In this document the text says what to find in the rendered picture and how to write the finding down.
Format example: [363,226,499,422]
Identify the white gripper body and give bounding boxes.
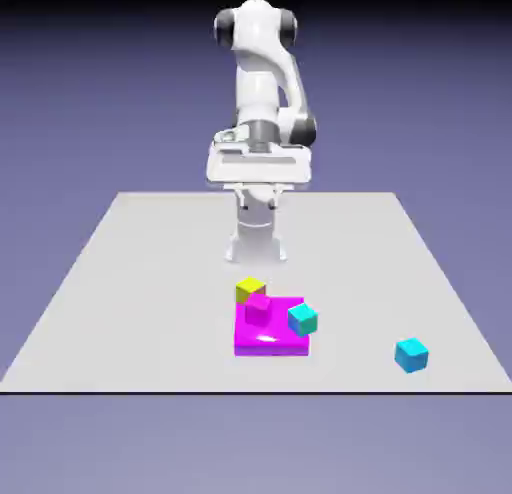
[205,140,313,192]

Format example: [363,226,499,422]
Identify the small yellow cube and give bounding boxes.
[234,276,267,306]

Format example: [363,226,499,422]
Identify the small magenta cube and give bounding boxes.
[244,293,272,327]

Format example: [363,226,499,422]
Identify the small cyan cube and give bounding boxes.
[393,336,430,375]
[286,302,320,338]

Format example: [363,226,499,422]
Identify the large magenta box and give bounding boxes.
[233,296,311,358]

